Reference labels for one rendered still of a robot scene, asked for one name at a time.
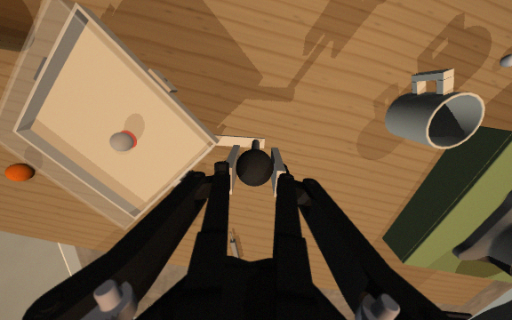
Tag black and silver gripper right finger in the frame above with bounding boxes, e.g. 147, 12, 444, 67
270, 148, 451, 320

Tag grey mug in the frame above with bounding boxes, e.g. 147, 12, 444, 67
385, 68, 485, 149

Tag orange ball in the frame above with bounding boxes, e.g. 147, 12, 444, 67
4, 164, 36, 181

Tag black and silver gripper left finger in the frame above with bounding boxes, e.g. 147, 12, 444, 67
22, 145, 240, 320

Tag brown hollow ring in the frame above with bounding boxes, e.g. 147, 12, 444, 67
0, 0, 33, 52

